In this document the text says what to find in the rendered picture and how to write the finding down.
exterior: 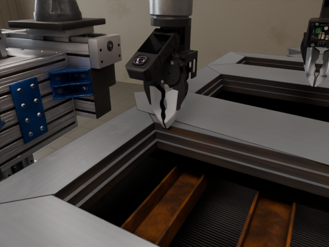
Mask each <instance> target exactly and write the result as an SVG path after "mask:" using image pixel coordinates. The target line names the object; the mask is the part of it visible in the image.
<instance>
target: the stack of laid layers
mask: <svg viewBox="0 0 329 247"><path fill-rule="evenodd" d="M236 64H245V65H254V66H263V67H271V68H280V69H289V70H298V71H305V68H304V63H303V62H294V61H284V60H274V59H264V58H254V57H244V58H242V59H241V60H240V61H238V62H237V63H236ZM222 90H223V91H230V92H236V93H242V94H248V95H254V96H260V97H266V98H273V99H281V100H287V101H293V102H299V103H305V104H312V105H318V106H323V107H329V88H322V87H313V86H307V85H300V84H293V83H285V82H278V81H270V80H263V79H256V78H248V77H241V76H234V75H226V74H221V75H219V76H218V77H216V78H215V79H214V80H212V81H211V82H210V83H208V84H207V85H205V86H204V87H203V88H201V89H200V90H198V91H197V92H196V94H200V95H205V96H209V97H213V98H214V97H215V96H217V95H218V94H219V93H220V92H221V91H222ZM149 115H150V116H151V118H152V120H153V122H154V123H153V124H152V125H150V126H149V127H147V128H146V129H145V130H143V131H142V132H141V133H139V134H138V135H136V136H135V137H134V138H132V139H131V140H130V141H128V142H127V143H125V144H124V145H122V146H121V147H120V148H118V149H117V150H115V151H114V152H113V153H111V154H110V155H109V156H107V157H106V158H104V159H103V160H102V161H100V162H99V163H98V164H96V165H95V166H93V167H92V168H91V169H89V170H88V171H86V172H85V173H84V174H82V175H81V176H80V177H78V178H77V179H76V180H74V181H73V182H72V183H70V184H69V185H67V186H66V187H65V188H63V189H62V190H60V191H59V192H58V193H56V194H54V196H56V197H58V198H60V199H62V200H64V201H66V202H68V203H70V204H72V205H74V206H76V207H79V208H81V209H83V210H85V211H87V210H88V209H89V208H90V207H91V206H92V205H94V204H95V203H96V202H97V201H98V200H99V199H100V198H101V197H103V196H104V195H105V194H106V193H107V192H108V191H109V190H111V189H112V188H113V187H114V186H115V185H116V184H117V183H118V182H120V181H121V180H122V179H123V178H124V177H125V176H126V175H128V174H129V173H130V171H132V170H133V169H134V168H135V167H136V166H137V165H138V164H140V163H141V162H142V161H143V160H144V159H145V158H146V157H147V156H149V155H150V154H151V153H152V152H153V151H154V150H155V149H157V148H160V149H163V150H167V151H170V152H173V153H177V154H180V155H183V156H187V157H190V158H194V159H197V160H201V161H204V162H207V163H211V164H214V165H218V166H221V167H224V168H227V169H231V170H234V171H238V172H241V173H245V174H249V175H252V176H255V177H259V178H262V179H266V180H269V181H273V182H276V183H279V184H282V185H286V186H289V187H293V188H296V189H299V190H303V191H306V192H310V193H313V194H317V195H320V196H323V197H327V198H329V165H325V164H322V163H318V162H315V161H311V160H308V159H304V158H301V157H298V156H295V155H291V154H288V153H284V152H281V151H277V150H274V149H270V148H266V147H263V146H259V145H256V144H252V143H249V142H246V141H242V140H239V139H235V138H232V137H229V136H225V135H222V134H218V133H215V132H211V131H208V130H204V129H201V128H197V127H194V126H191V125H188V124H184V123H180V122H177V121H174V123H173V124H172V125H171V126H170V127H169V128H164V127H163V126H162V125H161V123H160V122H159V120H158V119H157V117H156V115H153V114H150V113H149Z"/></svg>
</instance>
